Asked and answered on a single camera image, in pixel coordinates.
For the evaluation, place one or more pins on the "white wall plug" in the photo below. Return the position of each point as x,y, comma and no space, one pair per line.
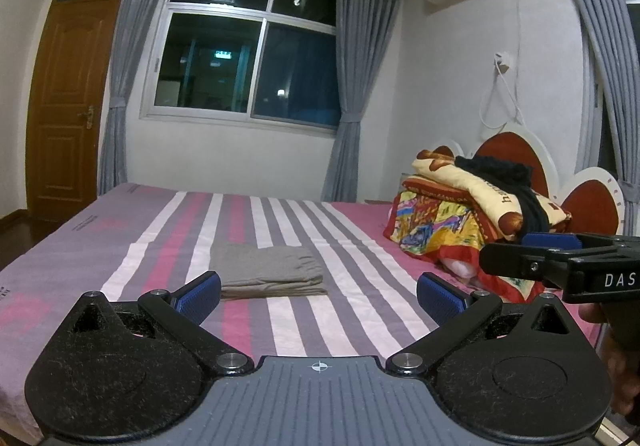
502,61

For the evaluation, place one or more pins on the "colourful red-edged quilt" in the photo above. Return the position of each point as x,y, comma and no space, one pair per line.
440,226

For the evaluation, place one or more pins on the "person's right hand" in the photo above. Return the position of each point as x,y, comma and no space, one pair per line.
625,376

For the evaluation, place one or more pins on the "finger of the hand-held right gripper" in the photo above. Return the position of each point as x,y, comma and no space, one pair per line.
520,263
550,242

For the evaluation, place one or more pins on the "grey curtain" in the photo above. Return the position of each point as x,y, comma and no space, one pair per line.
122,75
605,75
357,75

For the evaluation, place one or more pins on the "pale pink pillow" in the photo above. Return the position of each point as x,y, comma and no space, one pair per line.
462,270

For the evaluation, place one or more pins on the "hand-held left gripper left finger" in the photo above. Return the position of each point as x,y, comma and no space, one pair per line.
200,297

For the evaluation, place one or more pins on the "red and white headboard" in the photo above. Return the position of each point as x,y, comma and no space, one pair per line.
520,150

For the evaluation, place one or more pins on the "sliding glass window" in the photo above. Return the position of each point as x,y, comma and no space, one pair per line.
240,45

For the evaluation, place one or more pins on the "brown wooden door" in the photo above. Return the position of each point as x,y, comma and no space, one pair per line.
65,135

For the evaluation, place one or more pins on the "striped pink bed sheet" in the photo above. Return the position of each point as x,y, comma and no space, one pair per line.
325,226

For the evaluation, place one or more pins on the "black garment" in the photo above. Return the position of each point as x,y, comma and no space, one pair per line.
500,170

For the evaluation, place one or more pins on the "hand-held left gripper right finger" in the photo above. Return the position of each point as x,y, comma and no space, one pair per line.
440,300

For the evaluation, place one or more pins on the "cream printed blanket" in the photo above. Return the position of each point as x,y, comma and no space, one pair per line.
450,170

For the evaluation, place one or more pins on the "grey pants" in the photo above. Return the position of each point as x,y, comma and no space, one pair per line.
265,271

